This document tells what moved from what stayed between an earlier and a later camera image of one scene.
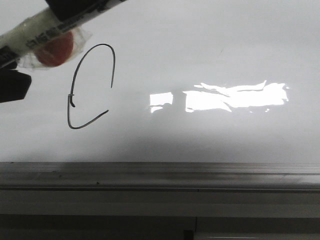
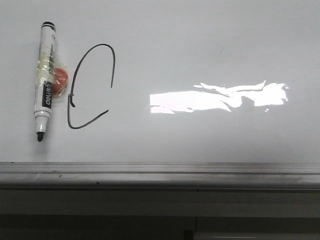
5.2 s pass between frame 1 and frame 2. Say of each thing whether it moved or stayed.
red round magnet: moved
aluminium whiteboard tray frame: stayed
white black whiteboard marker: moved
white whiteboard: stayed
